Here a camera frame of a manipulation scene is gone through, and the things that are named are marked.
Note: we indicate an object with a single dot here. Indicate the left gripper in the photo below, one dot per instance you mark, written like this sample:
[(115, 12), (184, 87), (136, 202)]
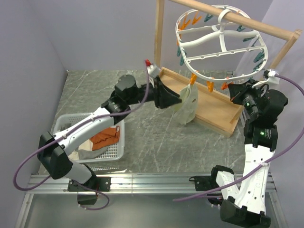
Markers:
[(163, 97)]

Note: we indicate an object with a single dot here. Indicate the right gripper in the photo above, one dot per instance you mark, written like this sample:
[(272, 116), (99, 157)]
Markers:
[(236, 90)]

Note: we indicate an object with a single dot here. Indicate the pale green underwear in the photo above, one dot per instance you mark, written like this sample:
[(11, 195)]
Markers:
[(185, 111)]

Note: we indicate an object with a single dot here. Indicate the white oval clip hanger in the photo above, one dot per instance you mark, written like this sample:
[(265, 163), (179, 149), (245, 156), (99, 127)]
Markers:
[(204, 38)]

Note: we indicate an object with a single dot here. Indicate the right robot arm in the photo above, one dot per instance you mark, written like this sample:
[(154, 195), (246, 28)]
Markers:
[(244, 205)]

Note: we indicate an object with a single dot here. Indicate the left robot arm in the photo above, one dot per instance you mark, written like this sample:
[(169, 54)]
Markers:
[(55, 149)]

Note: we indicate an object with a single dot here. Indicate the wooden hanger rack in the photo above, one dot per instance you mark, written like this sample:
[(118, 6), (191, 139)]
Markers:
[(214, 109)]

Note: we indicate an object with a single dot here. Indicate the teal clothes peg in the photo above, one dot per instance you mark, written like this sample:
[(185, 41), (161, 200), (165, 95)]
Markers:
[(178, 52), (259, 67), (181, 61), (260, 56)]

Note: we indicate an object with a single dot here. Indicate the orange cloth in basket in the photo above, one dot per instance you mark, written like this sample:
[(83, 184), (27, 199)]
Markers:
[(105, 138)]

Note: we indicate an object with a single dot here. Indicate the white plastic laundry basket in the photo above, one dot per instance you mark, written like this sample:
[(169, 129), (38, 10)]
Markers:
[(114, 152)]

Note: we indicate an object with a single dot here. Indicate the beige cloth in basket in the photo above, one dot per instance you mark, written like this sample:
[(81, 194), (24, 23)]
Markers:
[(87, 145)]

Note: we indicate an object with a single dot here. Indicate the grey cloth in basket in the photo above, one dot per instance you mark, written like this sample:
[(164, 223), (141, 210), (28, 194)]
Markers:
[(90, 154)]

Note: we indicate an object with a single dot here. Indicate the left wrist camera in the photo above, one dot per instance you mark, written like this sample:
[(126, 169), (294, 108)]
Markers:
[(152, 69)]

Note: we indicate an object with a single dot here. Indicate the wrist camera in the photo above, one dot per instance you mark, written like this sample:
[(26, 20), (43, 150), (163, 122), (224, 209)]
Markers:
[(271, 77), (152, 69)]

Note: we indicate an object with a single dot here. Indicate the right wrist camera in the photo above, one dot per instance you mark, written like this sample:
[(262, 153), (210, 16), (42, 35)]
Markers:
[(271, 77)]

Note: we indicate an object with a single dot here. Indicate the aluminium mounting rail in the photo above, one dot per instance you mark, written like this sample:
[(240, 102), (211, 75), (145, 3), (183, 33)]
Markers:
[(134, 183)]

